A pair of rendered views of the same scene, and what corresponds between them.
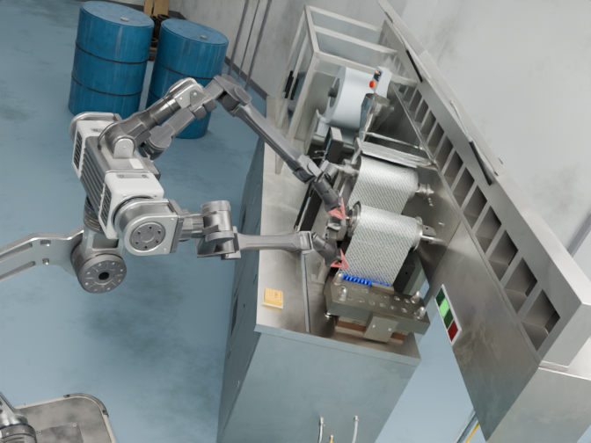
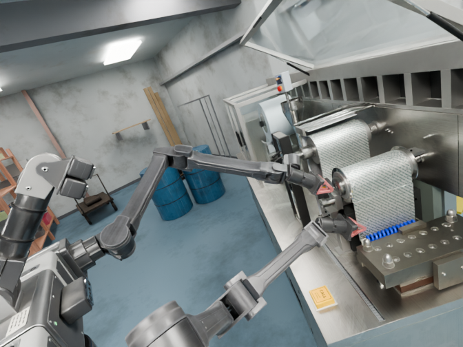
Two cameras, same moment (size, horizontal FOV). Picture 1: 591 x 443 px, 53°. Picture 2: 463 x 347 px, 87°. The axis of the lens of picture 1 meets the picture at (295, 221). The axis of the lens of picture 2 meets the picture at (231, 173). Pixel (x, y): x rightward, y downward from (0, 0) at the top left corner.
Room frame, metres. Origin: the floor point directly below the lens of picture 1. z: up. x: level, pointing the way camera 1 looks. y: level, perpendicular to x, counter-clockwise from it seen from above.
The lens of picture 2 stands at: (1.17, -0.01, 1.76)
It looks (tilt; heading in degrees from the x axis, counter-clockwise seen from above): 20 degrees down; 12
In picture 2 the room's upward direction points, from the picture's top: 20 degrees counter-clockwise
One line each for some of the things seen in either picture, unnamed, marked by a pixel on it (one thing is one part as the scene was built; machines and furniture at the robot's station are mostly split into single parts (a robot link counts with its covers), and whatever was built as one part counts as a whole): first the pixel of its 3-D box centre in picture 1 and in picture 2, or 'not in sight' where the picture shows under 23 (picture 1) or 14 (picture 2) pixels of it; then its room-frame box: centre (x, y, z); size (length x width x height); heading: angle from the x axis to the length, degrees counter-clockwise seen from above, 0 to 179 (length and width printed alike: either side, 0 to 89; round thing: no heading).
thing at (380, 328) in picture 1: (380, 328); (450, 271); (1.85, -0.44, 0.96); 0.10 x 0.03 x 0.11; 101
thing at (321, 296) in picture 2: (273, 297); (321, 297); (1.88, -0.02, 0.91); 0.07 x 0.07 x 0.02; 11
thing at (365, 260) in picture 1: (371, 265); (385, 213); (2.04, -0.34, 1.10); 0.23 x 0.01 x 0.18; 101
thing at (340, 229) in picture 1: (327, 251); (336, 224); (2.11, -0.17, 1.05); 0.06 x 0.05 x 0.31; 101
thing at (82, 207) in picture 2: not in sight; (89, 196); (5.78, 4.27, 0.48); 1.21 x 0.72 x 0.96; 43
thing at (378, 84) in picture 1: (379, 80); (282, 82); (2.62, -0.14, 1.66); 0.07 x 0.07 x 0.10; 29
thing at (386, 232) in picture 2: (366, 282); (391, 230); (2.02, -0.35, 1.03); 0.21 x 0.04 x 0.03; 101
